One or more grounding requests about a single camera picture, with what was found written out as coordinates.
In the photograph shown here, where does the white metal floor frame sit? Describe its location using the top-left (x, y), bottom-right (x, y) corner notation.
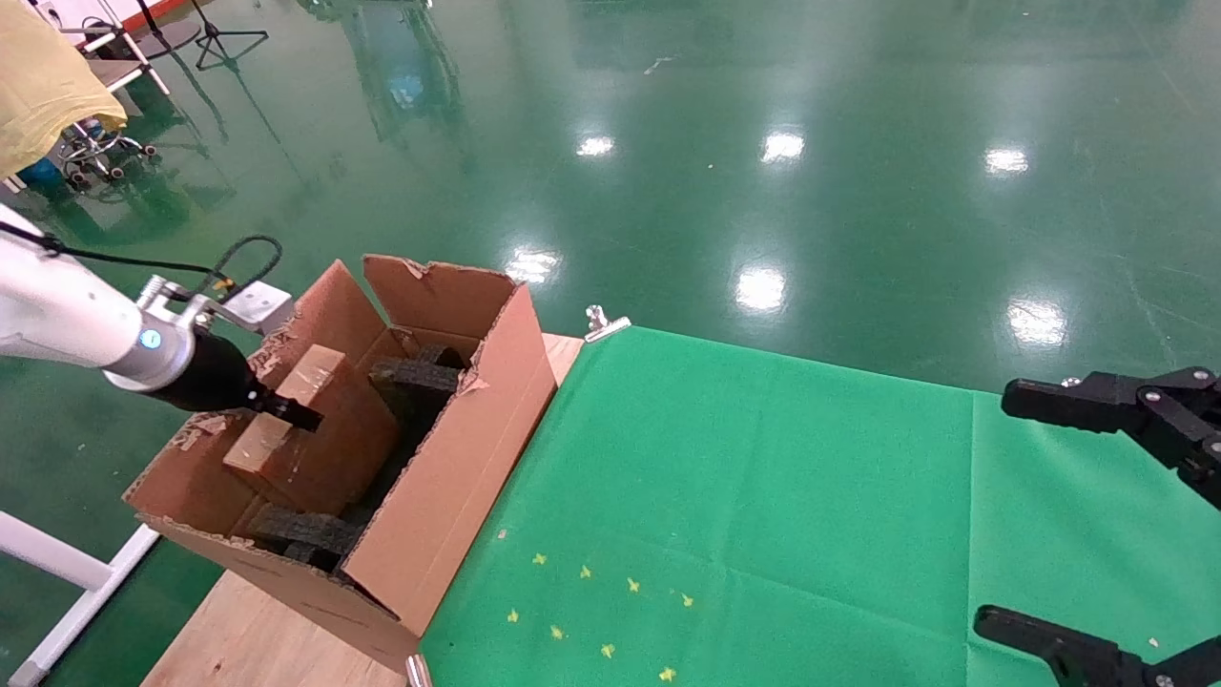
top-left (0, 510), bottom-right (161, 687)

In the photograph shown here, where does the green table cloth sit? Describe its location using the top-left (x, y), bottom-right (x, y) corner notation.
top-left (418, 324), bottom-right (1221, 687)

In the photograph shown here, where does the small brown cardboard box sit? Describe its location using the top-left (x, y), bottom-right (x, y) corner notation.
top-left (222, 343), bottom-right (404, 518)

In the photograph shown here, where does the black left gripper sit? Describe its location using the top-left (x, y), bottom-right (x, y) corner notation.
top-left (151, 329), bottom-right (325, 433)

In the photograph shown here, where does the black foam insert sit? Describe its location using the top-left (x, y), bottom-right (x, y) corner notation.
top-left (243, 503), bottom-right (365, 573)
top-left (367, 342), bottom-right (470, 449)

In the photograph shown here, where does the person in yellow shirt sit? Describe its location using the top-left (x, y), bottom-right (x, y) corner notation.
top-left (0, 0), bottom-right (130, 180)

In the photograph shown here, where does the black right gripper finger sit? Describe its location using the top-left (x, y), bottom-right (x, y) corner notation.
top-left (1000, 365), bottom-right (1221, 509)
top-left (973, 604), bottom-right (1221, 687)

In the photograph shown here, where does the wheeled metal stool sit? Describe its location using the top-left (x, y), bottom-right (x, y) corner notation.
top-left (52, 116), bottom-right (158, 187)

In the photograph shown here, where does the large open cardboard carton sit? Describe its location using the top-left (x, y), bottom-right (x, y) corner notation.
top-left (122, 253), bottom-right (559, 669)

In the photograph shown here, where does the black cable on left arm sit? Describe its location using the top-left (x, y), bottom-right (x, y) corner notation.
top-left (0, 219), bottom-right (284, 292)

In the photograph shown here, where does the left wrist camera unit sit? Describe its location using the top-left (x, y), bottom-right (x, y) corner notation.
top-left (138, 275), bottom-right (295, 337)

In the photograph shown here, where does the black tripod stand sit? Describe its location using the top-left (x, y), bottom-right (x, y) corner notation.
top-left (191, 0), bottom-right (271, 73)

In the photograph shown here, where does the black round-base stand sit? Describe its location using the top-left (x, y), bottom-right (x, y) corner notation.
top-left (134, 0), bottom-right (203, 60)

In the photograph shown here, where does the white frame work table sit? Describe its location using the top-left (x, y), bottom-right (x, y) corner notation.
top-left (57, 0), bottom-right (173, 96)

